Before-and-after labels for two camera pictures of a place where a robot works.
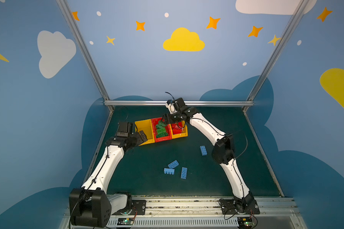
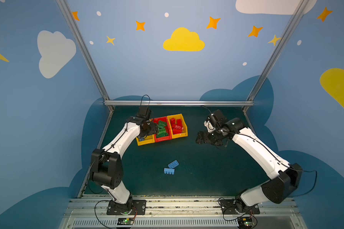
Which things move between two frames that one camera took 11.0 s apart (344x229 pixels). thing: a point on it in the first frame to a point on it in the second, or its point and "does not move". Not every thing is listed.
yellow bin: (184, 132) does not move
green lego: (161, 130) does not move
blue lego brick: (173, 164) does not move
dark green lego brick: (160, 125) does not move
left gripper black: (142, 137) to (145, 134)
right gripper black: (167, 118) to (206, 137)
